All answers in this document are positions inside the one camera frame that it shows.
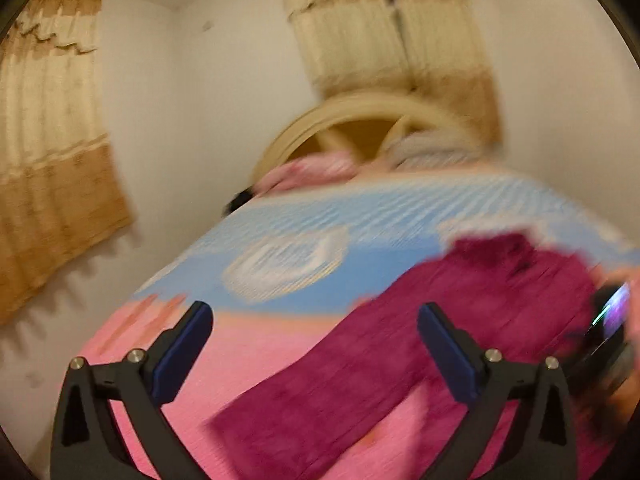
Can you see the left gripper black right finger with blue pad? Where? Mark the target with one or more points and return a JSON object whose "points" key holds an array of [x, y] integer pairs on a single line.
{"points": [[541, 442]]}

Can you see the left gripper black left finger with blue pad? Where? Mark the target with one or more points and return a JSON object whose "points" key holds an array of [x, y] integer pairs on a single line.
{"points": [[87, 442]]}

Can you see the magenta puffer jacket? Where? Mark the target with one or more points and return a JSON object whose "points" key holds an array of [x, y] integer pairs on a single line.
{"points": [[506, 293]]}

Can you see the striped pillow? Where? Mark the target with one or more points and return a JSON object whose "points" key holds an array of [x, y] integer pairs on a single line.
{"points": [[431, 149]]}

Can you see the beige side window curtain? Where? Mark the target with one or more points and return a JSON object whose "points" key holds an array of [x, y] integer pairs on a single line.
{"points": [[60, 195]]}

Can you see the pink and blue bedspread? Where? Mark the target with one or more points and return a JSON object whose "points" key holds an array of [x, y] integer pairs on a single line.
{"points": [[283, 270]]}

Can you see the black object beside bed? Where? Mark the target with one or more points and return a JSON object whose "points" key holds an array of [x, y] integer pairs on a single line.
{"points": [[238, 201]]}

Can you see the cream wooden headboard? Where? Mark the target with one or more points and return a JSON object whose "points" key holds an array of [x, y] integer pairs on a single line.
{"points": [[363, 123]]}

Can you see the folded pink floral blanket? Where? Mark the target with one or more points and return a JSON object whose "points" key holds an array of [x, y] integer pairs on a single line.
{"points": [[307, 172]]}

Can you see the beige curtain right panel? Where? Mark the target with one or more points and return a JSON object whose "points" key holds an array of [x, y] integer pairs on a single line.
{"points": [[449, 63]]}

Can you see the beige curtain panel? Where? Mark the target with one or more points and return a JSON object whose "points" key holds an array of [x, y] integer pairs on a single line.
{"points": [[449, 63], [349, 45]]}

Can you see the beige curtain left panel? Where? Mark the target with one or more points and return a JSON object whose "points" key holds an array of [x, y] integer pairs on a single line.
{"points": [[349, 45]]}

